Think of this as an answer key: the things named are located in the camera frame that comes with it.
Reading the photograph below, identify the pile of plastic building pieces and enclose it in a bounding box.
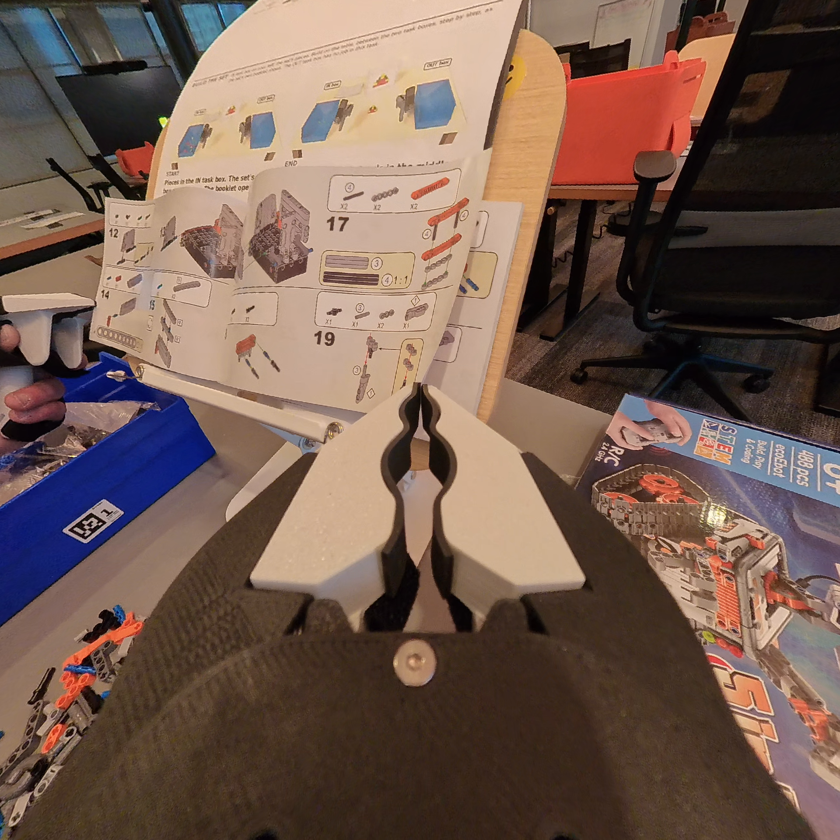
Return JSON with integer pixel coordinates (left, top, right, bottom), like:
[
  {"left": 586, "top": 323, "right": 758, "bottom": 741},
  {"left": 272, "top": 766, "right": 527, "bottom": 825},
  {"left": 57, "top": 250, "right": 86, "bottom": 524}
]
[{"left": 0, "top": 607, "right": 147, "bottom": 829}]

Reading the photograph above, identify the robot kit box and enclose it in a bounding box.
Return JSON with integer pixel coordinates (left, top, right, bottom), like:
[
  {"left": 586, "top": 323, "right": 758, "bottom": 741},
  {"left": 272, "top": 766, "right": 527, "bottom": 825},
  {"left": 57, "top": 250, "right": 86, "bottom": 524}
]
[{"left": 574, "top": 392, "right": 840, "bottom": 840}]

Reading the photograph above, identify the blue plastic bin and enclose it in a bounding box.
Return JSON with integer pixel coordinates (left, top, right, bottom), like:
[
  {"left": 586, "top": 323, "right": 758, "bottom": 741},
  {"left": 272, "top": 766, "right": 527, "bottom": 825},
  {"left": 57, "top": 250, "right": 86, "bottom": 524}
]
[{"left": 0, "top": 352, "right": 217, "bottom": 626}]

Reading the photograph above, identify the white instruction sheet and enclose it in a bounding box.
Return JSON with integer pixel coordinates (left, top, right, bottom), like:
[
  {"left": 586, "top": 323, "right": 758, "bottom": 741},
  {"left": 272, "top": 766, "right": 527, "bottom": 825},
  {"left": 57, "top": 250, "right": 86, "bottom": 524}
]
[{"left": 159, "top": 0, "right": 530, "bottom": 411}]

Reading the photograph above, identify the black monitor screen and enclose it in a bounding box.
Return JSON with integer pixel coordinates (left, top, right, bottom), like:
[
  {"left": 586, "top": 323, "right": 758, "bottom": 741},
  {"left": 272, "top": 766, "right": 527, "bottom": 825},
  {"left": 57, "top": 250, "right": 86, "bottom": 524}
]
[{"left": 56, "top": 60, "right": 182, "bottom": 158}]

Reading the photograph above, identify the orange desk divider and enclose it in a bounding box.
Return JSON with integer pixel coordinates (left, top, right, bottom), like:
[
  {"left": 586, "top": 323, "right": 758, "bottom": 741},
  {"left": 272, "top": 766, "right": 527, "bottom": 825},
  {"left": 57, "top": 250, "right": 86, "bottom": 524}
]
[
  {"left": 115, "top": 141, "right": 156, "bottom": 183},
  {"left": 551, "top": 51, "right": 708, "bottom": 188}
]

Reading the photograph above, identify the black office chair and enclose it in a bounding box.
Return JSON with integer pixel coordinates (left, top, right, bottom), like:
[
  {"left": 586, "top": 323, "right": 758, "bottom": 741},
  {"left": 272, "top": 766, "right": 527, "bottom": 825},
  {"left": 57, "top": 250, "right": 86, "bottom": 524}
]
[{"left": 570, "top": 0, "right": 840, "bottom": 421}]

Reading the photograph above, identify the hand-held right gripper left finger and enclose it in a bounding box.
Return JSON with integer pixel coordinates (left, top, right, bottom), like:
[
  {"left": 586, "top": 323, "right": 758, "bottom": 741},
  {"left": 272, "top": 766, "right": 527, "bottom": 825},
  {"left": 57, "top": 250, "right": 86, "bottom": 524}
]
[{"left": 249, "top": 384, "right": 421, "bottom": 634}]

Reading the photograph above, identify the wooden board document stand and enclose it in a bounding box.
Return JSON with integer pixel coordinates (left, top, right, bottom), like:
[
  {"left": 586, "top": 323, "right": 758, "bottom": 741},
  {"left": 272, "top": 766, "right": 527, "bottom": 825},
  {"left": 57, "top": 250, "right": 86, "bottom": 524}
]
[{"left": 134, "top": 29, "right": 567, "bottom": 526}]

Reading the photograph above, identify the clear plastic bag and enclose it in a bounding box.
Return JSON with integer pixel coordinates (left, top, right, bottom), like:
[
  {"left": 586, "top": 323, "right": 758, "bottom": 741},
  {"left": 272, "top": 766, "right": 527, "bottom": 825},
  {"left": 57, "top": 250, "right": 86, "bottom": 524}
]
[{"left": 0, "top": 399, "right": 161, "bottom": 506}]

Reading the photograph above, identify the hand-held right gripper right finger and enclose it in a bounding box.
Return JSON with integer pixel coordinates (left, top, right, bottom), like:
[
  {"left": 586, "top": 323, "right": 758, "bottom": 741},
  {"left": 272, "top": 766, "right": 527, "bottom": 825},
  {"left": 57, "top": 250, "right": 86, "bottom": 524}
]
[{"left": 422, "top": 385, "right": 587, "bottom": 634}]

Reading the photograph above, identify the instruction booklet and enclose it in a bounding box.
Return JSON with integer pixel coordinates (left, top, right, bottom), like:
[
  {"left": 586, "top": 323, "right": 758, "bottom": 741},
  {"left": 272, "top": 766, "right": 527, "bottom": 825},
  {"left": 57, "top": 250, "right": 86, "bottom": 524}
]
[{"left": 88, "top": 157, "right": 494, "bottom": 413}]

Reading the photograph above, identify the white whiteboard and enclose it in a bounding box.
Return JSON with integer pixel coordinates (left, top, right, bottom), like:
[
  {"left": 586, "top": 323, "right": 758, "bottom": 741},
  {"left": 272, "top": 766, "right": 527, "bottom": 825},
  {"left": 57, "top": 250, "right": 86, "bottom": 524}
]
[{"left": 594, "top": 0, "right": 652, "bottom": 48}]

